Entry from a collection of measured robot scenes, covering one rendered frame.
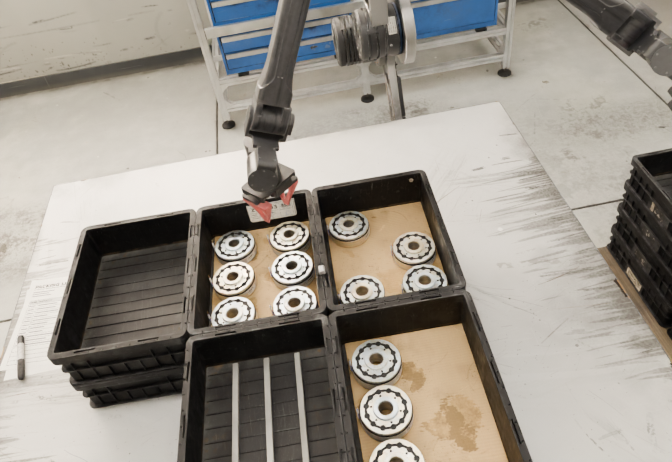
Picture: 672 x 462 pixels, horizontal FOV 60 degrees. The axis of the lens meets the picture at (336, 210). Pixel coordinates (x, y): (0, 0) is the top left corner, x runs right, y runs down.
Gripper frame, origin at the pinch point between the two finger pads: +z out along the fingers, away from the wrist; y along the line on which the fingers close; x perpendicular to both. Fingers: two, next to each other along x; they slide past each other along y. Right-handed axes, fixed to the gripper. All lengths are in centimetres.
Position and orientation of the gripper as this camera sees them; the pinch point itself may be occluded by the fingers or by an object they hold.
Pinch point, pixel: (276, 210)
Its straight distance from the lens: 127.2
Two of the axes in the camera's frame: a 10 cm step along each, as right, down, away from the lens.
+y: 6.1, -6.0, 5.1
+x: -7.8, -3.7, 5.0
